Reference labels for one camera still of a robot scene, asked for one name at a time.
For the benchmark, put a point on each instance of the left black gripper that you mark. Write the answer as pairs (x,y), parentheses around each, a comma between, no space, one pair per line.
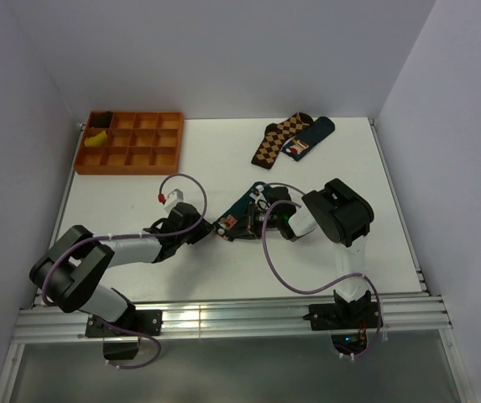
(203,227)

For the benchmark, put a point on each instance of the rolled black sock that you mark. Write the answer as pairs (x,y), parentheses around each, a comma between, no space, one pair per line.
(100,120)

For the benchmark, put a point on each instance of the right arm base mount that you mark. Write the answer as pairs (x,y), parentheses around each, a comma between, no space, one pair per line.
(348,324)

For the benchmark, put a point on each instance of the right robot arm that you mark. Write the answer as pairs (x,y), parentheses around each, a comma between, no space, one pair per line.
(345,219)

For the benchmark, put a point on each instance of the navy snowman sock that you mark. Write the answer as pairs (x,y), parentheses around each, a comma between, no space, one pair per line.
(306,140)

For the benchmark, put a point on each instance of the orange compartment tray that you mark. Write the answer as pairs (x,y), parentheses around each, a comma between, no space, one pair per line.
(138,143)

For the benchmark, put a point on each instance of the brown argyle sock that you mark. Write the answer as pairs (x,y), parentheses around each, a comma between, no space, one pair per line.
(275,137)

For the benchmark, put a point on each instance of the green reindeer sock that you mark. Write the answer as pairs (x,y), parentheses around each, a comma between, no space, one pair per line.
(233,216)

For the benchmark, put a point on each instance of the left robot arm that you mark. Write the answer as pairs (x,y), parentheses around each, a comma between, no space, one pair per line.
(69,273)

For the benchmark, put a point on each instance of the rolled yellow sock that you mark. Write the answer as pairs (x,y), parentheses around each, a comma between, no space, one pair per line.
(96,140)

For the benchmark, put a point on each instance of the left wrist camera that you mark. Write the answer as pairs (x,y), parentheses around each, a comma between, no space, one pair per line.
(171,200)

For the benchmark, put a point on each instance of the aluminium front rail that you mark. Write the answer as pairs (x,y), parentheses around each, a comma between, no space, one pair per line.
(230,319)

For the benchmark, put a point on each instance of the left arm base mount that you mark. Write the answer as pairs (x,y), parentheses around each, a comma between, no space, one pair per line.
(122,340)

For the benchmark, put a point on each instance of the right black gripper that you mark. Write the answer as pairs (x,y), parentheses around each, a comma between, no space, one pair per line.
(253,217)

